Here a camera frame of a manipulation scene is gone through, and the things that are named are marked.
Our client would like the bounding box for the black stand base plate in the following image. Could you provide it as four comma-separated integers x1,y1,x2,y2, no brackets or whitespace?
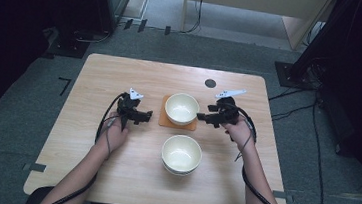
46,31,92,61
272,60,309,91

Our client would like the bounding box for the thick black gripper cable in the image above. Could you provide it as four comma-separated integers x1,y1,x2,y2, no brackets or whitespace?
43,85,129,204
214,101,310,204

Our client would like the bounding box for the black floor cable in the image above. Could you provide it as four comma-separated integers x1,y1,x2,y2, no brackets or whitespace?
270,99,317,125
302,96,339,204
268,84,319,106

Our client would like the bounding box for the thin grey gripper cable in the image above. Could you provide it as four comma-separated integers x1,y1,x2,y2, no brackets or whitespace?
234,119,255,164
100,116,117,159

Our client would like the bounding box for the dark curtain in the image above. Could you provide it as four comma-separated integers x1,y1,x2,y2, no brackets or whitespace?
0,0,94,133

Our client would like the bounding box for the black hanging cable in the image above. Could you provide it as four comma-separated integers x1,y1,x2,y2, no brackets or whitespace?
179,0,206,37

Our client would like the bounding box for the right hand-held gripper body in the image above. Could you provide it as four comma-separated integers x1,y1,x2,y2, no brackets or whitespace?
212,86,248,132

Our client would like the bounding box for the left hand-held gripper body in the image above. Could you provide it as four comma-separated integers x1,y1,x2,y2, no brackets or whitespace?
113,86,147,134

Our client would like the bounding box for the person's right hand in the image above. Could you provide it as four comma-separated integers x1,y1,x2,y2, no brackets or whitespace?
220,113,260,154

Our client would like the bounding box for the black metal stand post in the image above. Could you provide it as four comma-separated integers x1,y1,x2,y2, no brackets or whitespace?
290,0,353,84

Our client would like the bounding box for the orange square coaster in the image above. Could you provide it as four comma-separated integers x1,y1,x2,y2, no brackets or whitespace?
157,94,200,133

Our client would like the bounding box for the person's left hand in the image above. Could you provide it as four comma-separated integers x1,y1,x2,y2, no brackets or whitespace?
96,109,132,156

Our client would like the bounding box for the cream ceramic bowl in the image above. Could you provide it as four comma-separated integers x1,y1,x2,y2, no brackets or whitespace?
162,90,202,129
161,162,199,179

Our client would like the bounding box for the black round table grommet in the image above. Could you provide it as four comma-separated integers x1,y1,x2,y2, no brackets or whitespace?
203,78,218,89

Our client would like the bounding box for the white bowl stack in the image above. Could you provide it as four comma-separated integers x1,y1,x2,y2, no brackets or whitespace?
158,132,206,176

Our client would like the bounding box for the grey floor tape strip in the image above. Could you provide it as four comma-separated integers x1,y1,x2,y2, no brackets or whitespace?
22,161,47,174
271,189,296,203

